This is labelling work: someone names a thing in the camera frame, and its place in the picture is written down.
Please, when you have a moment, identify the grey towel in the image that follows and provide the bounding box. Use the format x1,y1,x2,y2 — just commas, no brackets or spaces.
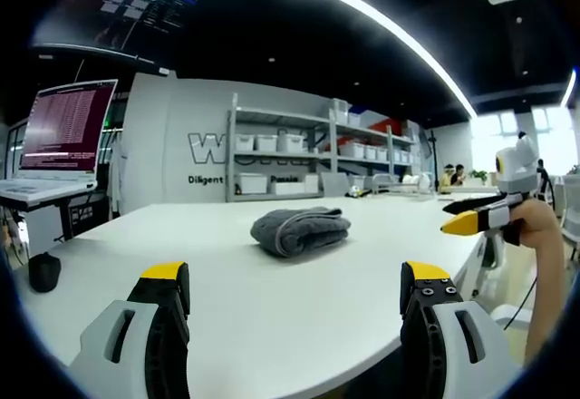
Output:
249,206,353,258

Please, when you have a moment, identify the open laptop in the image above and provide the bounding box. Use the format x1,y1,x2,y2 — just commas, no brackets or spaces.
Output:
0,78,120,206

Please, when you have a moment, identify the person's right hand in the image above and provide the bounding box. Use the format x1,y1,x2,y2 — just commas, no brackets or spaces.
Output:
511,199,566,251

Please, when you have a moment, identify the black tripod stand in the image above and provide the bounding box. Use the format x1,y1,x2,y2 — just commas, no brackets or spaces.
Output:
427,128,443,192

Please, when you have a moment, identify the white chair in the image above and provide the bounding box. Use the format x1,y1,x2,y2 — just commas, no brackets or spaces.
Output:
560,175,580,262

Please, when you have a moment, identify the white dish rack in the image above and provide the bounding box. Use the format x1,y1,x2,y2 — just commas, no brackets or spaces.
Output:
371,171,437,197

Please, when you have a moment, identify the grey metal shelf rack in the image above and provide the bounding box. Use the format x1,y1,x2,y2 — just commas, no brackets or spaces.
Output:
225,92,428,203

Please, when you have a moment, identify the white lab coat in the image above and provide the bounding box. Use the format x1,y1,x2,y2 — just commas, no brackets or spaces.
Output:
107,134,131,217

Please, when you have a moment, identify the group of white storage boxes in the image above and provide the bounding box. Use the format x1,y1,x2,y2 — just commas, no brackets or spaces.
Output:
234,98,422,195

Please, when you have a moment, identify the long ceiling light strip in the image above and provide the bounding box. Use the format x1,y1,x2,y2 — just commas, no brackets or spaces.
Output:
128,0,478,120

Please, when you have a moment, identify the hanging black monitor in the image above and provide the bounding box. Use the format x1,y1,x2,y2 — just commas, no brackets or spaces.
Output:
28,0,201,74

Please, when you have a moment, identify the thin black cable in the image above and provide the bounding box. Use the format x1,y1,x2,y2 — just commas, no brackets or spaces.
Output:
501,275,541,333

